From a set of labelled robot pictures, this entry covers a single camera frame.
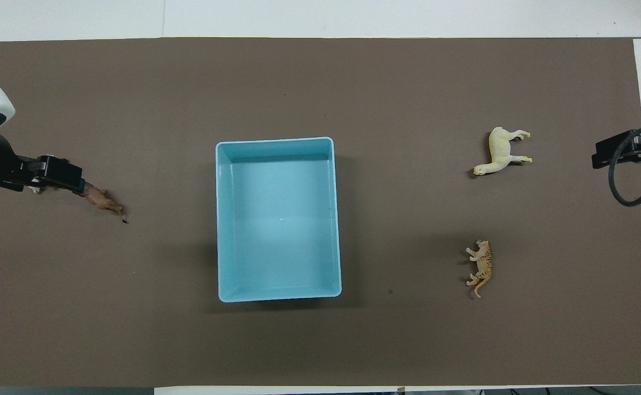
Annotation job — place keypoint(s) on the brown lion toy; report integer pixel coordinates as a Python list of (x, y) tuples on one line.
[(100, 199)]

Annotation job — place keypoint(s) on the cream llama toy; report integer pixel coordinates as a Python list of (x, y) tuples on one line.
[(500, 149)]

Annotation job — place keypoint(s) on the orange striped tiger toy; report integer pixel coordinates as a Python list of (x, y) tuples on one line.
[(483, 266)]

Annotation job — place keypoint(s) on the light blue storage box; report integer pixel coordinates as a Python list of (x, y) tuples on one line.
[(279, 230)]

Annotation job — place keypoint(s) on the brown table mat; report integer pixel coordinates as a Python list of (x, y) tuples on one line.
[(408, 340)]

